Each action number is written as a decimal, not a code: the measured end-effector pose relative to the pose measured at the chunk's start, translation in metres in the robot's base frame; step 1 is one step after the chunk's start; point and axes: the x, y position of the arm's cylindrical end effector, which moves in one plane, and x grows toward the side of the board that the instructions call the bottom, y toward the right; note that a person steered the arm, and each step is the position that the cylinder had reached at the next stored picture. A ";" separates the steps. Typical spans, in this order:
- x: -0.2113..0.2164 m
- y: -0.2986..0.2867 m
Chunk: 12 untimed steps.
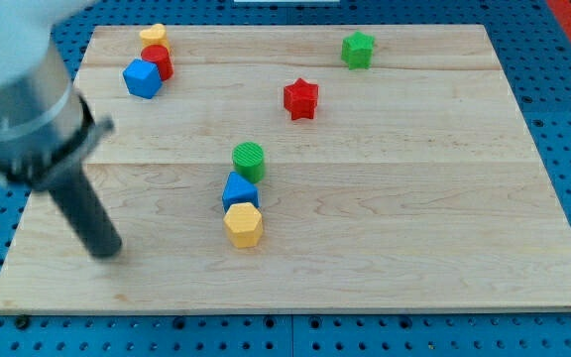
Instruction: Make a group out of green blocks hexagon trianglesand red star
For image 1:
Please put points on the green cylinder block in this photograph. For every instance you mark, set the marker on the green cylinder block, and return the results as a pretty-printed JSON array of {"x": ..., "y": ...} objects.
[{"x": 248, "y": 160}]

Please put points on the green star block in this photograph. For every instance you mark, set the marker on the green star block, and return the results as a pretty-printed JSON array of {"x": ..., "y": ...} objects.
[{"x": 357, "y": 50}]

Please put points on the yellow heart block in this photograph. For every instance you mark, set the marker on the yellow heart block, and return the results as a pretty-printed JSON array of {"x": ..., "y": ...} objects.
[{"x": 155, "y": 35}]

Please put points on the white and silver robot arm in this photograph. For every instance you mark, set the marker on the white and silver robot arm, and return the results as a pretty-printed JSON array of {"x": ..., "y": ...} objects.
[{"x": 46, "y": 127}]

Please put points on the blue cube block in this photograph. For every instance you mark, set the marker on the blue cube block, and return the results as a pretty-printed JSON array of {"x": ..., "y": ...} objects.
[{"x": 142, "y": 78}]

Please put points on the blue triangle block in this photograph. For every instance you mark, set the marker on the blue triangle block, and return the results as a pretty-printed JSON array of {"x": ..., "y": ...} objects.
[{"x": 239, "y": 190}]

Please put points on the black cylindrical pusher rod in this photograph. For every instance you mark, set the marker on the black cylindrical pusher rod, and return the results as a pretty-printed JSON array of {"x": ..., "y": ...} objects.
[{"x": 78, "y": 202}]

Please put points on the yellow hexagon block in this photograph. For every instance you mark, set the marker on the yellow hexagon block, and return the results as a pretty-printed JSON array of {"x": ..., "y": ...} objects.
[{"x": 243, "y": 224}]

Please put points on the red cylinder block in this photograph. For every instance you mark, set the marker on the red cylinder block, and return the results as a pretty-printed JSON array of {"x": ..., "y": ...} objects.
[{"x": 160, "y": 56}]

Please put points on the light wooden board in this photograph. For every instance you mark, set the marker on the light wooden board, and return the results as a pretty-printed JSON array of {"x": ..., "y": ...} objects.
[{"x": 417, "y": 187}]

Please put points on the red star block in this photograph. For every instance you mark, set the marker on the red star block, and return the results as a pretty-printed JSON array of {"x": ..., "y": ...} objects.
[{"x": 301, "y": 99}]

